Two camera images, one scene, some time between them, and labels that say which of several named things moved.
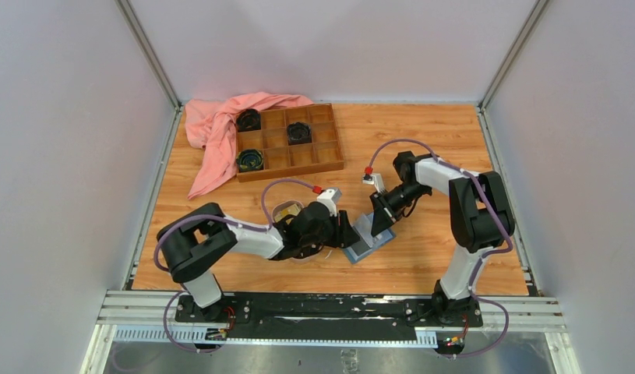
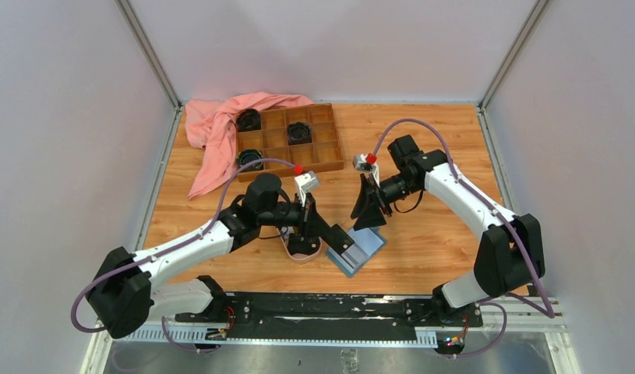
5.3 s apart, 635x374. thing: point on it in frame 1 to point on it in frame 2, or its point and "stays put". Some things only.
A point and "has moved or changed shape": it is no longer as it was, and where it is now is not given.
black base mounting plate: [329, 315] stays put
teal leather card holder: [368, 243] has moved or changed shape
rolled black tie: [248, 119] stays put
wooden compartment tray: [280, 159] stays put
